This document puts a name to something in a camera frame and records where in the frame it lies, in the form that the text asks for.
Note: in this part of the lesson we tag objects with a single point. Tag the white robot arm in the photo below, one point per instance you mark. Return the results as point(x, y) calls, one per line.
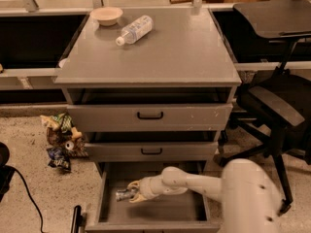
point(250, 200)

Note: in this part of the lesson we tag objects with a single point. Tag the black office chair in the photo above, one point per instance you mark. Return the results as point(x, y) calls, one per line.
point(280, 105)

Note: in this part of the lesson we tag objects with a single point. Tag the grey drawer cabinet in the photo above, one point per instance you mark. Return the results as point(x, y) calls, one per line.
point(182, 61)

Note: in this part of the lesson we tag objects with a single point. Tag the green chip bag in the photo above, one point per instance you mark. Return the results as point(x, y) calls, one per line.
point(62, 122)

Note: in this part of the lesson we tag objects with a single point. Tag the grey middle drawer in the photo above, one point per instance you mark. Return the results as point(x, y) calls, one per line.
point(163, 151)

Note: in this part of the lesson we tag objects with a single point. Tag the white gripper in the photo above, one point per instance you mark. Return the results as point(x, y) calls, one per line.
point(145, 189)

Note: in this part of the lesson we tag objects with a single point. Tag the brown snack bag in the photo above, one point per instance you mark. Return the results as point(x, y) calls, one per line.
point(59, 139)

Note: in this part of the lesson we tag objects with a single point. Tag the black device at left edge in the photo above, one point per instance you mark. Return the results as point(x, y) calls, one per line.
point(6, 172)

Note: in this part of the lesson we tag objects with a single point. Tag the black bar at bottom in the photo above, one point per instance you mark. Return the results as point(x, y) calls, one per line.
point(76, 220)

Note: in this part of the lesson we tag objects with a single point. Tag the silver redbull can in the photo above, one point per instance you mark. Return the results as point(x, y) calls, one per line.
point(126, 194)

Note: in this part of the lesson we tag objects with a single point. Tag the grey top drawer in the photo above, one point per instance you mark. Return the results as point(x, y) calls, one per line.
point(143, 118)

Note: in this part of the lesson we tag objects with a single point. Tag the blue snack bag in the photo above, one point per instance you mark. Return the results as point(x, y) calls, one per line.
point(59, 159)

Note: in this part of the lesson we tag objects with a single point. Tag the grey open bottom drawer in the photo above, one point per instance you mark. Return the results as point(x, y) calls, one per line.
point(185, 213)

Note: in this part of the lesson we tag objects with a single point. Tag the clear plastic water bottle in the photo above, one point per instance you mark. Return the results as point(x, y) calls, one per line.
point(135, 31)

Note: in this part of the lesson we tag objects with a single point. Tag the wooden stick in background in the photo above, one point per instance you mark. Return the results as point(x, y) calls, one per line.
point(179, 1)

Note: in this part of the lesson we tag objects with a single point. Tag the beige bowl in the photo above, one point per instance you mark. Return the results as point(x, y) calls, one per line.
point(106, 16)

